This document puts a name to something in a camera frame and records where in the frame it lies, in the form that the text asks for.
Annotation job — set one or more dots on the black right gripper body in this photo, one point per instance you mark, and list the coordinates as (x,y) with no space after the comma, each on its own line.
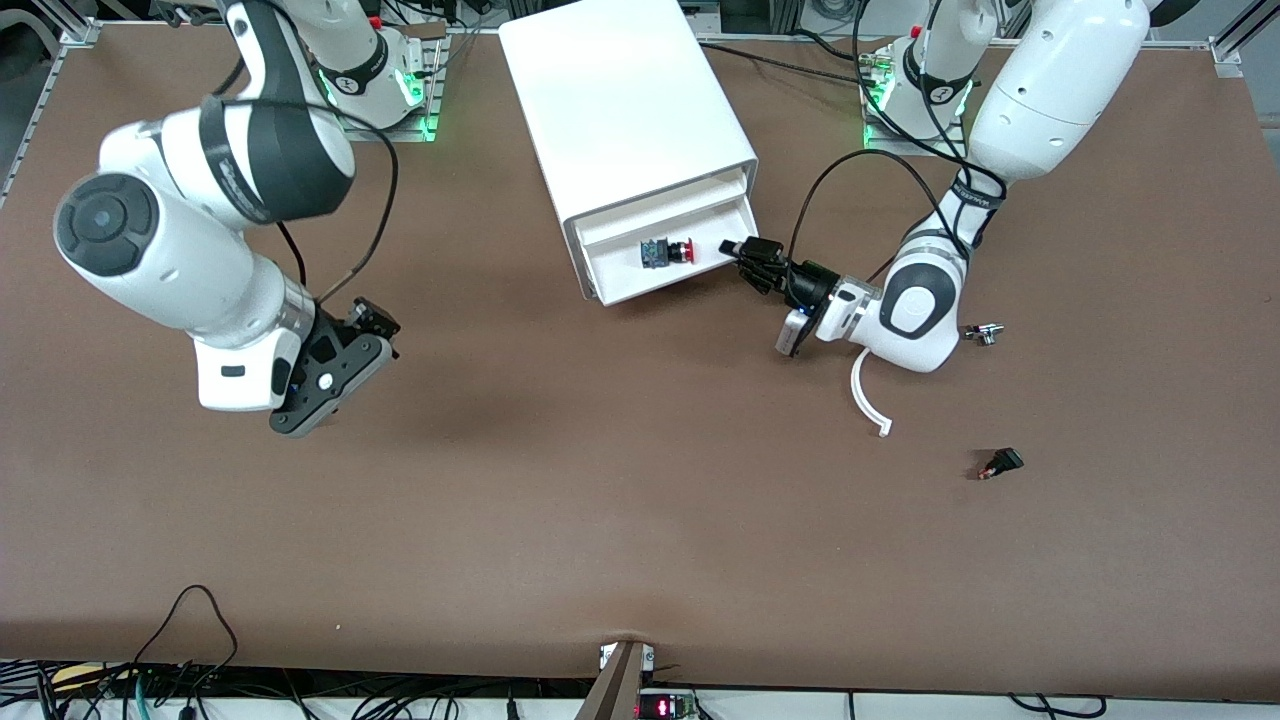
(361,318)

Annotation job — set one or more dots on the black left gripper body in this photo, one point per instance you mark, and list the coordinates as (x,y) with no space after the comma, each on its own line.
(808,283)

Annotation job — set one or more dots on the red push button switch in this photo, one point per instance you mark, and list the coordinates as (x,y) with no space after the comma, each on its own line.
(655,253)

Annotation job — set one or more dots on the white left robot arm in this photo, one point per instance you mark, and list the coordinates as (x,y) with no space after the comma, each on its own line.
(1060,80)

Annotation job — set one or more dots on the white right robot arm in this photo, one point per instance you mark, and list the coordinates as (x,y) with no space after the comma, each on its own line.
(170,260)

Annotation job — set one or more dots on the white drawer cabinet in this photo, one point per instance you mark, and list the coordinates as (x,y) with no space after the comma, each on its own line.
(620,100)

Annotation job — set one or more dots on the white curved plastic arc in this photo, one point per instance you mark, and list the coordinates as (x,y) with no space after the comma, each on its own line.
(856,395)

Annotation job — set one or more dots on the device with red display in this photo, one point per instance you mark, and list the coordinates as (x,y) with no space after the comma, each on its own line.
(665,708)

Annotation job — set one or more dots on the small metal toggle switch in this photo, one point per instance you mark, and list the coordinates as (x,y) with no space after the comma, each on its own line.
(984,334)

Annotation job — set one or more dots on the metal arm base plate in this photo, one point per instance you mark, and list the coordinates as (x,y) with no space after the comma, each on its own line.
(430,100)
(955,148)

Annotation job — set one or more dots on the black rocker switch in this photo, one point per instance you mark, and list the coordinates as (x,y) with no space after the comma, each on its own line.
(1003,463)

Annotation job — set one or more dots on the aluminium table edge rail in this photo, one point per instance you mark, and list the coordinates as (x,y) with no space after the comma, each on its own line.
(39,112)

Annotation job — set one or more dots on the aluminium corner bracket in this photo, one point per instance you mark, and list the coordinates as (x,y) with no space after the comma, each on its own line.
(80,32)
(1227,55)

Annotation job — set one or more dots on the small silver mounting bracket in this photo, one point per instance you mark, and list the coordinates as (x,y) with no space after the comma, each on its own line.
(650,657)

